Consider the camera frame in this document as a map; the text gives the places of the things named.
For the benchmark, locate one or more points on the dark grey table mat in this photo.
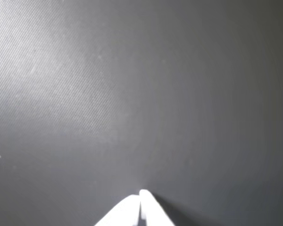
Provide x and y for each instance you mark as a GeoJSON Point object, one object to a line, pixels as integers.
{"type": "Point", "coordinates": [141, 94]}

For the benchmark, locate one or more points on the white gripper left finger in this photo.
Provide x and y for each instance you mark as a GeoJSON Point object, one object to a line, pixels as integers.
{"type": "Point", "coordinates": [127, 212]}

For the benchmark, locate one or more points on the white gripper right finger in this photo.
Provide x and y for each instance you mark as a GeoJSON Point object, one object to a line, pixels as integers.
{"type": "Point", "coordinates": [153, 212]}

